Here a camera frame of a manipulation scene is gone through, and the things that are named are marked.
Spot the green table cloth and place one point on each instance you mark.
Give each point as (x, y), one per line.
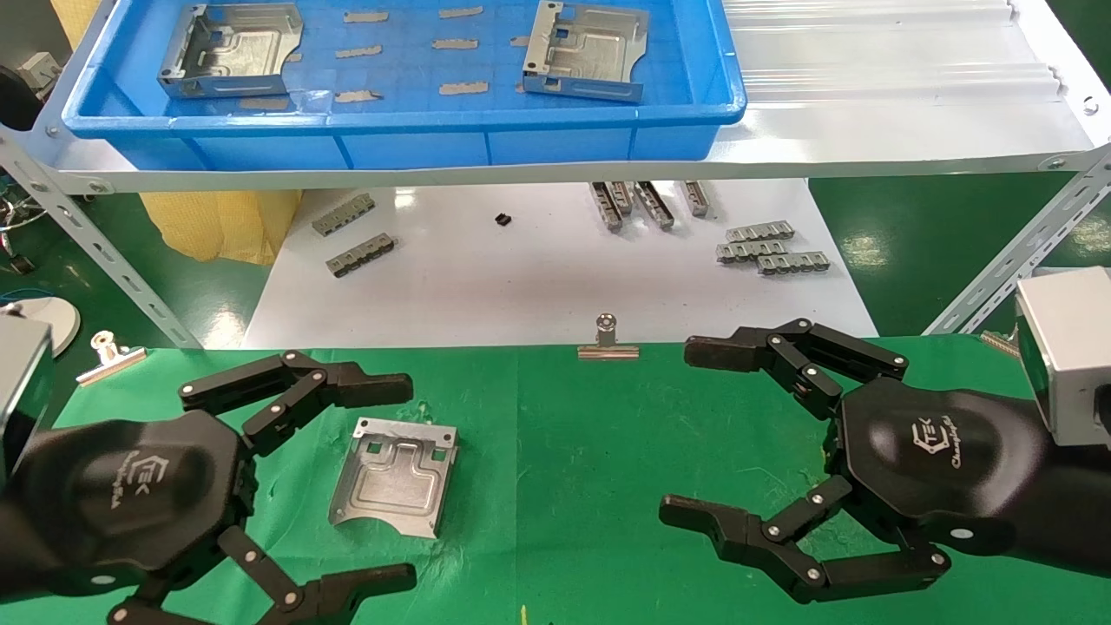
(564, 486)

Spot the gray toothed metal strip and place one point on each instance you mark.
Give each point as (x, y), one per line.
(760, 232)
(360, 255)
(794, 263)
(751, 252)
(343, 214)

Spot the gray metal channel bar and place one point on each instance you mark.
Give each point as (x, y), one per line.
(621, 196)
(654, 205)
(696, 198)
(606, 208)

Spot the silver sheet metal bracket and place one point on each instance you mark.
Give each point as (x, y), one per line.
(234, 52)
(590, 56)
(395, 486)

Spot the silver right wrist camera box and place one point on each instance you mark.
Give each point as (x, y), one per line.
(1072, 347)

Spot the small gray box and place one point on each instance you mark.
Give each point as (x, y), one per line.
(39, 71)

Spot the blue plastic bin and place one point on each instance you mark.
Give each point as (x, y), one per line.
(417, 143)

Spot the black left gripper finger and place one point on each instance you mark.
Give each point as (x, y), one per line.
(364, 386)

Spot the white metal shelf rack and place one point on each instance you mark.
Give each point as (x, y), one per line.
(868, 87)

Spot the white round disc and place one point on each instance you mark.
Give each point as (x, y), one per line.
(52, 317)

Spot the silver binder clip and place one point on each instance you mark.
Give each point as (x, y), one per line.
(608, 351)
(1000, 344)
(108, 347)

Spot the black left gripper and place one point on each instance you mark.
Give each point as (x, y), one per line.
(130, 495)

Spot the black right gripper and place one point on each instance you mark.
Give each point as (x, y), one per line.
(937, 460)

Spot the yellow foam bag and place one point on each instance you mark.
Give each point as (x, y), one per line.
(217, 226)

